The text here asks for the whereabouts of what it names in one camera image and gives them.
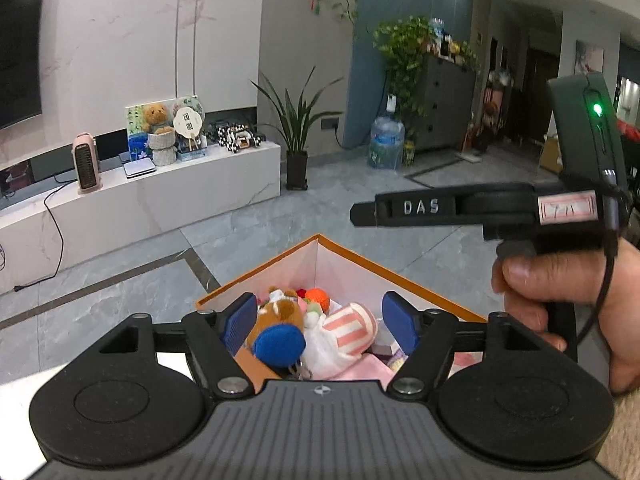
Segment small brown teddy bear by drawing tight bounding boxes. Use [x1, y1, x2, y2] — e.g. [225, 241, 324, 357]
[140, 102, 170, 135]

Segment grey cabinet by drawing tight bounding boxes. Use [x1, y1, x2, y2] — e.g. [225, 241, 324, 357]
[410, 55, 477, 153]

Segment blue tissue box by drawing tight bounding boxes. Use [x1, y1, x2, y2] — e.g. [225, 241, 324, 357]
[127, 135, 153, 162]

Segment floral round fan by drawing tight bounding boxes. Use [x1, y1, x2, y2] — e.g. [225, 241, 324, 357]
[171, 95, 205, 117]

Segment white tablet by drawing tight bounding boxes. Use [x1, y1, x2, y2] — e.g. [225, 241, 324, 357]
[122, 157, 157, 180]

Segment long-leaf potted plant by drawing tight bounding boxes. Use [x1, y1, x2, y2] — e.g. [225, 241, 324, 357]
[250, 65, 346, 192]

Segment checkered toy car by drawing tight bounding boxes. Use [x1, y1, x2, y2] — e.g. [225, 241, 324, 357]
[212, 121, 262, 153]

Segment white marble media console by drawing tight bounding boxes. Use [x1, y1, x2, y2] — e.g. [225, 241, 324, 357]
[0, 140, 282, 296]

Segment black television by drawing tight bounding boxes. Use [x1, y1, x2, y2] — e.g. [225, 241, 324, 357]
[0, 0, 48, 131]

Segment panda plush with striped body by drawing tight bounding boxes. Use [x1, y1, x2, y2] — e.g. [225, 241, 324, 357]
[302, 302, 378, 381]

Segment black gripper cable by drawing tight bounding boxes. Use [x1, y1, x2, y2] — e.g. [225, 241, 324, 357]
[570, 167, 632, 351]

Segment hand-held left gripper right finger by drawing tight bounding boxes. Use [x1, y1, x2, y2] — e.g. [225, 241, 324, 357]
[382, 291, 563, 400]

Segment brown teddy bear blue outfit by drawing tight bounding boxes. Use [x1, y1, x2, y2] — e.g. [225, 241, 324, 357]
[245, 286, 313, 381]

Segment cream round paper fan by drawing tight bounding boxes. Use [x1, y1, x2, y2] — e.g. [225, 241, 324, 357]
[172, 108, 207, 151]

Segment cardboard carton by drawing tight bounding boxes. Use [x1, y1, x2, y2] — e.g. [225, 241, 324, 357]
[539, 137, 563, 173]

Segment orange cardboard box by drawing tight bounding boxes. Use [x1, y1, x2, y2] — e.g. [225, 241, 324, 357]
[194, 233, 488, 396]

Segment pink space heater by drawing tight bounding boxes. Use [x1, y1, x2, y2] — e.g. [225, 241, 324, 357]
[71, 132, 102, 195]

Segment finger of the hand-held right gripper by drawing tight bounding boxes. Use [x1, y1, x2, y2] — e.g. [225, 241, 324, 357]
[350, 199, 380, 228]

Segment green bamboo painting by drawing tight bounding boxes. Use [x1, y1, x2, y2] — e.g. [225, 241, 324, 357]
[125, 102, 151, 136]

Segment pink fabric pouch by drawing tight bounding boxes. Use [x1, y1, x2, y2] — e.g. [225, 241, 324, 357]
[320, 352, 401, 396]

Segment green ivy plant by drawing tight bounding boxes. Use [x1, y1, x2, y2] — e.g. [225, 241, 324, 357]
[372, 17, 436, 121]

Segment person's right hand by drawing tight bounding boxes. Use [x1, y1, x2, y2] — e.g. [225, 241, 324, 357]
[491, 237, 640, 396]

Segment large water bottle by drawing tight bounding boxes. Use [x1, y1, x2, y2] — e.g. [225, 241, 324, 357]
[367, 116, 406, 171]

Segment orange crochet fruit toy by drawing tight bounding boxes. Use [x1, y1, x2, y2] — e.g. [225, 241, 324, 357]
[295, 287, 332, 313]

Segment framed wall picture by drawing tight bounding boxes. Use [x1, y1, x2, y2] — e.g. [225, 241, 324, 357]
[575, 40, 606, 78]

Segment black power cable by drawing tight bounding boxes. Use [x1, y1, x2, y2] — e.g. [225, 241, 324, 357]
[14, 180, 81, 293]

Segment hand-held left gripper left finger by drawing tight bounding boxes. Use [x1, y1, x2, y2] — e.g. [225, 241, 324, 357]
[82, 292, 258, 400]

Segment small decor bottles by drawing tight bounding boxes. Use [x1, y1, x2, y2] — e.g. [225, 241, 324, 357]
[427, 17, 481, 68]

